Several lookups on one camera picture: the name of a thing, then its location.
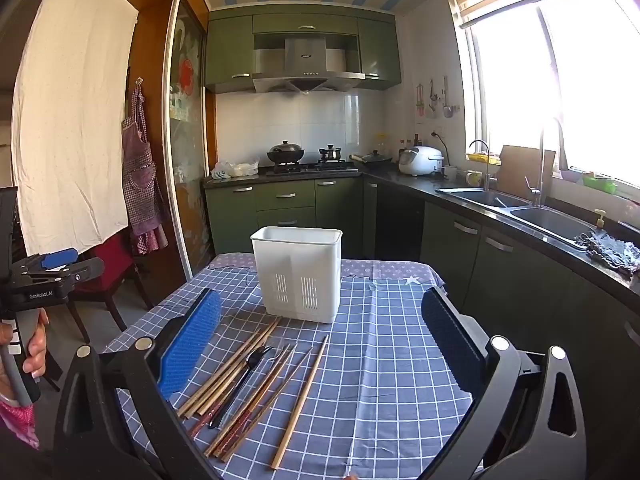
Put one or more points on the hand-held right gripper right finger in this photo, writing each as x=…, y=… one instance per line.
x=450, y=345

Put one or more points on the blue checked tablecloth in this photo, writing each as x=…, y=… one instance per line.
x=380, y=360

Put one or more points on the green and white mug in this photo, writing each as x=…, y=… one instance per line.
x=473, y=178

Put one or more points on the steel range hood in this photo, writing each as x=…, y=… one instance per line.
x=305, y=55

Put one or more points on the red cushioned wooden chair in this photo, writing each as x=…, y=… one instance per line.
x=112, y=265

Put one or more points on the grey dish rag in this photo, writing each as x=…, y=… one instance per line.
x=607, y=252

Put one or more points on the kitchen window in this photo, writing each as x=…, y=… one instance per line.
x=515, y=85

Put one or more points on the black lidded wok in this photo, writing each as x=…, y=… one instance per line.
x=286, y=152

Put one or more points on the green upper kitchen cabinets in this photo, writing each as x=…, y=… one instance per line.
x=227, y=50

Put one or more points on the white rice cooker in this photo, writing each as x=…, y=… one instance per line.
x=420, y=160

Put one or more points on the white hanging sheet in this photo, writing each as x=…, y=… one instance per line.
x=75, y=110

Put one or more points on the pile of wooden chopsticks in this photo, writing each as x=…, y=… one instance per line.
x=301, y=400

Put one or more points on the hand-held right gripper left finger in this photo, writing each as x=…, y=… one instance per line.
x=192, y=345

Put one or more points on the black frying pan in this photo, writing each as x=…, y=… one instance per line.
x=376, y=159

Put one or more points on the green plastic container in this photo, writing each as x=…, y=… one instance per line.
x=600, y=184

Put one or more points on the wooden cutting board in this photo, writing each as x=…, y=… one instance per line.
x=520, y=170

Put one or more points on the purple checked apron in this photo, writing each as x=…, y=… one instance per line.
x=142, y=175

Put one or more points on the steel double sink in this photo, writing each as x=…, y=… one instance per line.
x=550, y=220

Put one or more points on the tall steel faucet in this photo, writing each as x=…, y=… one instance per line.
x=541, y=160

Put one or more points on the white plastic bag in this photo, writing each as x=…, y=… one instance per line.
x=232, y=169

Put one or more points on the row of hanging kitchen tools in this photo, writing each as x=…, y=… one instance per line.
x=445, y=97

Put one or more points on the sliding glass door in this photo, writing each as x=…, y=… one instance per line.
x=187, y=160

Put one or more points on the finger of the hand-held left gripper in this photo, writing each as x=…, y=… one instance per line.
x=80, y=272
x=57, y=259

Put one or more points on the soap pump dispenser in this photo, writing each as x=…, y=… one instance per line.
x=599, y=220

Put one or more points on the purple star-printed cloth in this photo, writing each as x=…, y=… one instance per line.
x=390, y=270

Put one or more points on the black kitchen countertop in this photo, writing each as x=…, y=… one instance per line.
x=400, y=180

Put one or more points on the small curved steel faucet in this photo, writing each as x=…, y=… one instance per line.
x=487, y=170

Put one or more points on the white cup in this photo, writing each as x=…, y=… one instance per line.
x=450, y=172

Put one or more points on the dark glass bottle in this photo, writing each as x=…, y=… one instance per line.
x=415, y=141

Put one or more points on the black gas stove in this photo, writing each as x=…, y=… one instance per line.
x=312, y=167

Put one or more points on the white plastic utensil holder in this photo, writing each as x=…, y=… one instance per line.
x=300, y=260

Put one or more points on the plastic spoon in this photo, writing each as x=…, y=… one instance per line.
x=240, y=387

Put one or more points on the yellow oil bottle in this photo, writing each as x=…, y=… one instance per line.
x=382, y=144

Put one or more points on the person's left hand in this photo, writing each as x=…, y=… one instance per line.
x=37, y=345

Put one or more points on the yellow sponge tray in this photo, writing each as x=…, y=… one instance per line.
x=487, y=159

